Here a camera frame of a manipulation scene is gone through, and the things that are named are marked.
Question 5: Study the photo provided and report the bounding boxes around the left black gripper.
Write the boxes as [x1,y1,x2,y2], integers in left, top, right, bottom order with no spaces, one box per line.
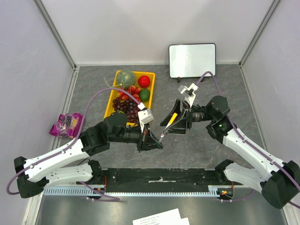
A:
[110,120,163,153]

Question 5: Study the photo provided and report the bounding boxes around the white whiteboard marker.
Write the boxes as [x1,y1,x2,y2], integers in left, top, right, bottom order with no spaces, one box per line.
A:
[159,122,171,142]

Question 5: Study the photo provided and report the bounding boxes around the yellow marker cap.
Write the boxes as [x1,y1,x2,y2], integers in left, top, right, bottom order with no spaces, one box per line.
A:
[169,112,178,124]

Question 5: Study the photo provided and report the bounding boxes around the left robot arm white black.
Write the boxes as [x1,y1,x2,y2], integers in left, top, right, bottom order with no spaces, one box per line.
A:
[14,111,163,198]

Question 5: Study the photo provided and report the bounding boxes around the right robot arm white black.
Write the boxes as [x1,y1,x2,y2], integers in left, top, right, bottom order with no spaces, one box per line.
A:
[160,95,300,209]

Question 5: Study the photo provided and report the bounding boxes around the yellow plastic tray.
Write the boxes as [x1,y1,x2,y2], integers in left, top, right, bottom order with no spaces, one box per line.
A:
[104,70,156,118]

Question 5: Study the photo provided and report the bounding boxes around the dark red grapes bunch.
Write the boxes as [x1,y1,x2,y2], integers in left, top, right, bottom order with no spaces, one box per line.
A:
[112,97,140,123]

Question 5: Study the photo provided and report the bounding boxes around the green mango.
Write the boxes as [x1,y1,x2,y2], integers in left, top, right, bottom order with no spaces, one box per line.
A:
[139,89,150,102]

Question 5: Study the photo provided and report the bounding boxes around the red apple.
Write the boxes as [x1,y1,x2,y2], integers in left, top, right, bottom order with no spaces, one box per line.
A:
[138,75,151,88]

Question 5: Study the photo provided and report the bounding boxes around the red strawberries bunch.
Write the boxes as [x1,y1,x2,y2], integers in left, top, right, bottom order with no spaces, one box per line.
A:
[117,85,141,102]

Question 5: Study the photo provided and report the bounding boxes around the green netted melon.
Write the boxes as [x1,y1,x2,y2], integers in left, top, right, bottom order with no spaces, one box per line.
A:
[116,70,136,90]

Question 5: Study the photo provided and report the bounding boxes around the white paper sheets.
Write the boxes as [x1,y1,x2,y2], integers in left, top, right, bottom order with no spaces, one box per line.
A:
[132,209,190,225]

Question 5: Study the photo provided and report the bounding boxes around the purple snack bag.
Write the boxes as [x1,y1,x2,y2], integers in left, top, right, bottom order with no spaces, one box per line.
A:
[49,113,83,139]

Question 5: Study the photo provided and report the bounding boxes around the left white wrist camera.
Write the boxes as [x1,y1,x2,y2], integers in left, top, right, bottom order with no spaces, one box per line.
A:
[138,102,154,131]

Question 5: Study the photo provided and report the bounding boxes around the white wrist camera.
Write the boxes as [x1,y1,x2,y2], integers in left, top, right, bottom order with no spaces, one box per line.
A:
[138,102,154,131]
[178,83,198,107]

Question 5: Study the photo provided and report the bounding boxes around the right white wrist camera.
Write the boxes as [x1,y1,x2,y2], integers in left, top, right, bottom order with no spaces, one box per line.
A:
[178,83,198,107]

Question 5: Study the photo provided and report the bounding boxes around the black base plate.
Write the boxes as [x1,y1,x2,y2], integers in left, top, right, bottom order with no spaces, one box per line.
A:
[86,168,232,192]

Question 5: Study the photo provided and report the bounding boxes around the small whiteboard black frame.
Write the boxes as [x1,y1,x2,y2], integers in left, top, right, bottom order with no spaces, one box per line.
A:
[168,43,216,79]

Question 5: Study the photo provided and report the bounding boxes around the white slotted cable duct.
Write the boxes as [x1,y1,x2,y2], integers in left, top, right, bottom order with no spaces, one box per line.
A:
[43,186,220,197]

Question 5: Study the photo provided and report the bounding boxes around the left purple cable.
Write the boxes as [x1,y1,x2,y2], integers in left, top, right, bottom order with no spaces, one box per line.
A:
[7,87,144,202]

